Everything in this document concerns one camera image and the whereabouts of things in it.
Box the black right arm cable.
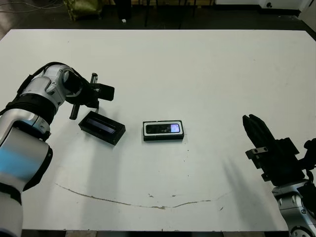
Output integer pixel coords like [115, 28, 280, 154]
[305, 167, 316, 184]

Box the black box lid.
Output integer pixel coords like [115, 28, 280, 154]
[78, 111, 126, 147]

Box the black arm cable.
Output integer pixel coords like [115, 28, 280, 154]
[17, 61, 86, 96]
[305, 167, 316, 184]

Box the slim black camera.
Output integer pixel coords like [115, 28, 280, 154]
[145, 123, 180, 134]

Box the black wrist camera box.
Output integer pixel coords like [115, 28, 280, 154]
[97, 83, 116, 101]
[303, 139, 316, 171]

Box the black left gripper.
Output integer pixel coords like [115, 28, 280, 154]
[66, 73, 100, 120]

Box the grey floor cable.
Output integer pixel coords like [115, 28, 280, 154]
[0, 1, 65, 13]

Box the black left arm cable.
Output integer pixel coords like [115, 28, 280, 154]
[17, 61, 86, 96]

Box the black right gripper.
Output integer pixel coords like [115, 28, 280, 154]
[242, 115, 306, 186]

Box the black box base white insert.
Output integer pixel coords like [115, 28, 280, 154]
[142, 120, 185, 143]

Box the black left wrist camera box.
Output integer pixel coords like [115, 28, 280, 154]
[97, 83, 116, 101]

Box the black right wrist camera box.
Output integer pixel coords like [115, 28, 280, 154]
[303, 139, 316, 171]

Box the yellow-green bag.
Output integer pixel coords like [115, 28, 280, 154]
[63, 0, 103, 22]

